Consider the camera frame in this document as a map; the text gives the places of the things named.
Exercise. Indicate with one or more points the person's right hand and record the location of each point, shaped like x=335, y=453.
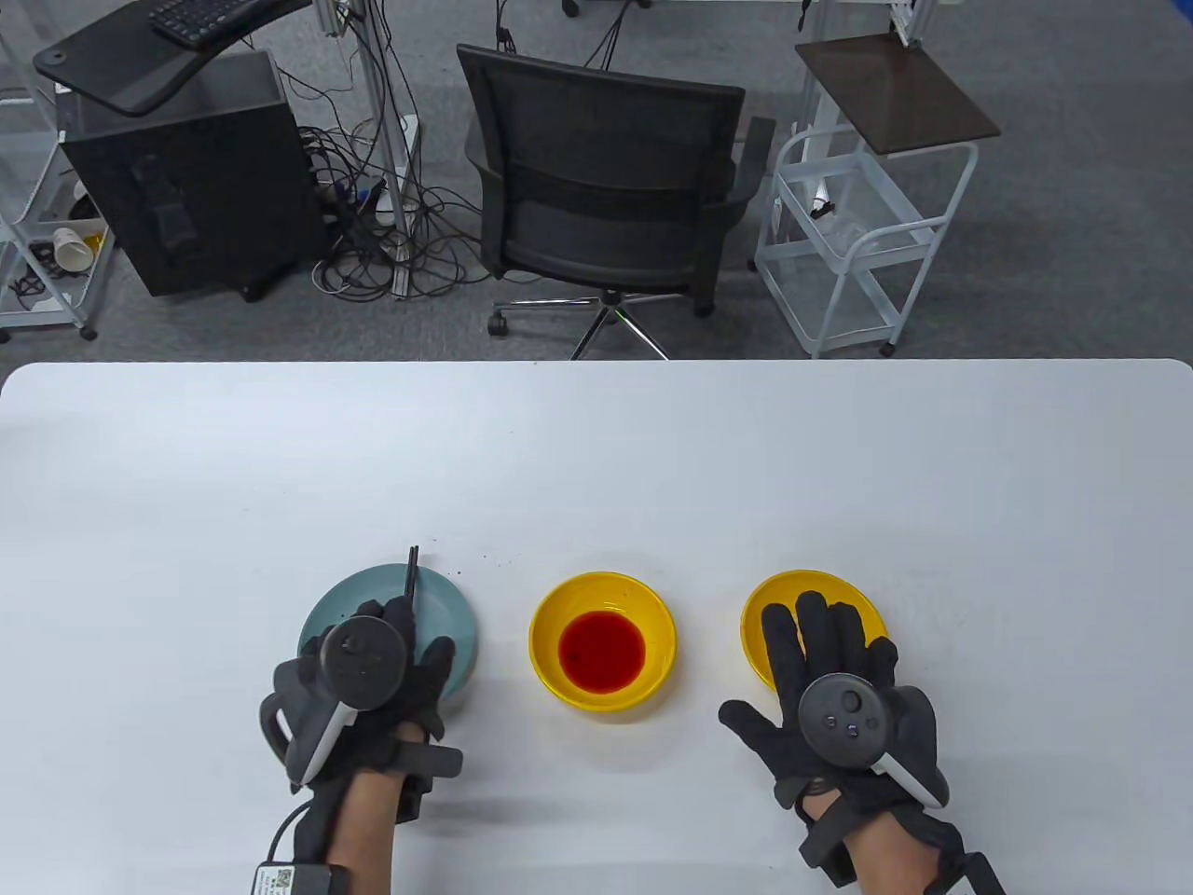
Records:
x=783, y=709

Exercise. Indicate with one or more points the person's left hand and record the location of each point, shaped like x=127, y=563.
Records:
x=424, y=681

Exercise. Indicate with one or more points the red soy sauce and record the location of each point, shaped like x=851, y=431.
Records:
x=601, y=653

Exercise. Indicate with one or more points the person's left forearm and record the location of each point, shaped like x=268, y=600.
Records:
x=363, y=830

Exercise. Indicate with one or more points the person's right forearm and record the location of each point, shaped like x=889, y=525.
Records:
x=885, y=862

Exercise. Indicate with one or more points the yellow dumpling bowl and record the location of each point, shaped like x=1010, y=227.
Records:
x=792, y=585

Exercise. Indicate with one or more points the yellow soy sauce bowl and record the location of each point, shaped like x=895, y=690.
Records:
x=596, y=592

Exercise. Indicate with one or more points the dark grey hand controller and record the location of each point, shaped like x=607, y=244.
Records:
x=843, y=722
x=363, y=662

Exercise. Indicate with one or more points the teal ceramic plate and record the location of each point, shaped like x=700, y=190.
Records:
x=438, y=597

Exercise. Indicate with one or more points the white rolling shelf cart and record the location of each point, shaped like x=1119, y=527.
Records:
x=42, y=322

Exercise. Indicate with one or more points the black computer tower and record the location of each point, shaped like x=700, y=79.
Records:
x=186, y=205

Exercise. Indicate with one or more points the white power strip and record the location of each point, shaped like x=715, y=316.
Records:
x=408, y=149

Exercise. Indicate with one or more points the white paper cup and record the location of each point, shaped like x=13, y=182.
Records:
x=70, y=250

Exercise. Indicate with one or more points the black mesh office chair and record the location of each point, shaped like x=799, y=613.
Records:
x=596, y=140

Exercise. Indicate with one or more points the aluminium stand leg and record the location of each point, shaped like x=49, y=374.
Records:
x=373, y=84

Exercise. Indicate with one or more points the brown top side table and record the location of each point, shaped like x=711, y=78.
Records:
x=895, y=93

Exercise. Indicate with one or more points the black curved desk board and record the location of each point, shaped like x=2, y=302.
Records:
x=112, y=65

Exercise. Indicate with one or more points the black keyboard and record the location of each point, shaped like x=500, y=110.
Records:
x=196, y=19

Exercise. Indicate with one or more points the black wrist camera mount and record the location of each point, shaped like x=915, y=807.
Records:
x=433, y=760
x=825, y=839

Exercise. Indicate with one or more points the white metal frame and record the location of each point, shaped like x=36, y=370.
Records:
x=909, y=19

